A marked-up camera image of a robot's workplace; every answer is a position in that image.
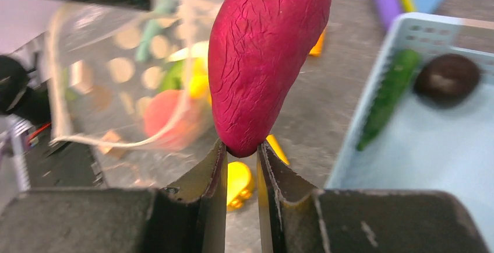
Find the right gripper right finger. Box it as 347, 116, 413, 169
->
257, 143, 488, 252

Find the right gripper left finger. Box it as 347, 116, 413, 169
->
1, 141, 227, 252

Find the clear dotted zip bag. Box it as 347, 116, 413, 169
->
45, 0, 223, 154

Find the green cabbage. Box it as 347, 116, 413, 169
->
158, 60, 184, 93

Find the red sweet potato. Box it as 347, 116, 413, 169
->
208, 0, 331, 157

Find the light blue plastic basket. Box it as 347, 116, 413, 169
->
326, 12, 493, 250

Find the dark avocado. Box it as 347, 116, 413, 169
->
414, 53, 482, 108

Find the yellow banana bunch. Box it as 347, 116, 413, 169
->
168, 41, 211, 105

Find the teal toy microphone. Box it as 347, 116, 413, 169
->
135, 0, 178, 62

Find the yellow oval block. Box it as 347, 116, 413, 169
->
227, 161, 255, 211

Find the yellow small block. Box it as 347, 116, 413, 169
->
266, 134, 290, 165

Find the orange lego brick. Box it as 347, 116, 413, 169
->
309, 28, 327, 57

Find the green cucumber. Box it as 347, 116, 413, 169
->
356, 50, 421, 151

